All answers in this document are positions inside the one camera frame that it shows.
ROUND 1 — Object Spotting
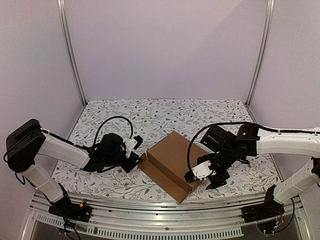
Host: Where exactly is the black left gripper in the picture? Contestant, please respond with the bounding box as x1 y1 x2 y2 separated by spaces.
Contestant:
104 151 143 173

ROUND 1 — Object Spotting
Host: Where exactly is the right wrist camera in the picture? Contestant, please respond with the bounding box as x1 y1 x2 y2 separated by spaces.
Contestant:
184 160 217 184

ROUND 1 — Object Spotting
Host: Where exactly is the aluminium corner post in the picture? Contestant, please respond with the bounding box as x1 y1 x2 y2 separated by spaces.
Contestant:
56 0 88 107
245 0 275 108

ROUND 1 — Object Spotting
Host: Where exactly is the left aluminium corner post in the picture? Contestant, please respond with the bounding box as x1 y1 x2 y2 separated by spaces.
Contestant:
56 0 88 107

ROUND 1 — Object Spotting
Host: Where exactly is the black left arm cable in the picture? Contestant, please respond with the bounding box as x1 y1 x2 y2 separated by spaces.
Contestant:
93 116 134 151

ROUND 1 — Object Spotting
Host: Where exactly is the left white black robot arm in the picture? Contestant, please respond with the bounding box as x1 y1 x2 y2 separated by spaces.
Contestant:
3 119 143 222

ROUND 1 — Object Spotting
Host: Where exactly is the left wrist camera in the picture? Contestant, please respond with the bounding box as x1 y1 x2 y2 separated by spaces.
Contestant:
124 135 143 158

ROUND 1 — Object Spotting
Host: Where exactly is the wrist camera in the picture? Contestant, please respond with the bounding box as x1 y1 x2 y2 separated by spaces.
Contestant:
124 135 143 158
184 160 217 184

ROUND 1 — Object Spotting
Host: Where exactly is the right aluminium corner post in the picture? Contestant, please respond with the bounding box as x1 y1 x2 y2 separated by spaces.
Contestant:
245 0 275 108

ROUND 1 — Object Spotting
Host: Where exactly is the brown cardboard box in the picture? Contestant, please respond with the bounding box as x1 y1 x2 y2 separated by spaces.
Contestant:
138 131 202 204

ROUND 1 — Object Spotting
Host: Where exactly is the white floral table cloth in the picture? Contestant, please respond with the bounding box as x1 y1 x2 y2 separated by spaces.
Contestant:
52 99 280 202

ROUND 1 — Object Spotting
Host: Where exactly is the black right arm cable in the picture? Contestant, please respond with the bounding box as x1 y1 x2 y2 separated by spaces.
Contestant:
186 121 320 173

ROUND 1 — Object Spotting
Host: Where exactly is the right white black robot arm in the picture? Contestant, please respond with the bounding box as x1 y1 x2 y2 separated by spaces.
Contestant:
200 123 320 223

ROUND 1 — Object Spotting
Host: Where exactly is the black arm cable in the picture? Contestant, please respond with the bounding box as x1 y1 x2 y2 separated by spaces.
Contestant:
93 116 134 151
186 121 320 173

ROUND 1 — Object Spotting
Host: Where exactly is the aluminium front rail frame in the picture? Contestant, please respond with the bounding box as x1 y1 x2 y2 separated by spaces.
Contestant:
21 191 313 240

